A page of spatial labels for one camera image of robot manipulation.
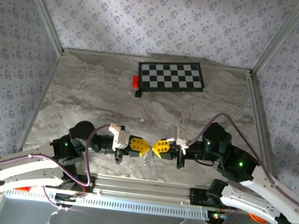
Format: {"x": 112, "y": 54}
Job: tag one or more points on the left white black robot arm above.
{"x": 22, "y": 167}

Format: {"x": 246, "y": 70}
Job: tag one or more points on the black grey checkerboard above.
{"x": 170, "y": 76}

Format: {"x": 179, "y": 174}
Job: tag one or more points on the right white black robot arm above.
{"x": 250, "y": 203}

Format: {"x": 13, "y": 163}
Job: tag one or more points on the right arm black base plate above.
{"x": 199, "y": 197}

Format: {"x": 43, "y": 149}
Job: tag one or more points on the flat red toy brick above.
{"x": 24, "y": 188}

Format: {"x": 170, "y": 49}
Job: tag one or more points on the aluminium frame post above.
{"x": 278, "y": 37}
{"x": 44, "y": 9}

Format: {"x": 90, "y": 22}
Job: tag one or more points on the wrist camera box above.
{"x": 119, "y": 138}
{"x": 174, "y": 134}

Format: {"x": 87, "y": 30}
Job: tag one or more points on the orange curved plastic part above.
{"x": 257, "y": 218}

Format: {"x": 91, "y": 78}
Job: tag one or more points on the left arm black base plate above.
{"x": 85, "y": 190}

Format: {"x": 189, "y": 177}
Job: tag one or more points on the small black block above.
{"x": 138, "y": 94}

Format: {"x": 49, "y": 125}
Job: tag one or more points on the small red block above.
{"x": 135, "y": 81}

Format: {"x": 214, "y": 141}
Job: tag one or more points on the small green clear object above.
{"x": 146, "y": 161}

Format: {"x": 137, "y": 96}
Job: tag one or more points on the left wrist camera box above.
{"x": 119, "y": 138}

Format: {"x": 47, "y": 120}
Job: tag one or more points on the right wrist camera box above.
{"x": 174, "y": 134}

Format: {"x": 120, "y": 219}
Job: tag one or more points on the aluminium table side rail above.
{"x": 44, "y": 91}
{"x": 259, "y": 117}

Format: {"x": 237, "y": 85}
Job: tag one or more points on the small circuit board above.
{"x": 217, "y": 216}

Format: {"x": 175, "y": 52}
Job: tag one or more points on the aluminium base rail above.
{"x": 142, "y": 190}

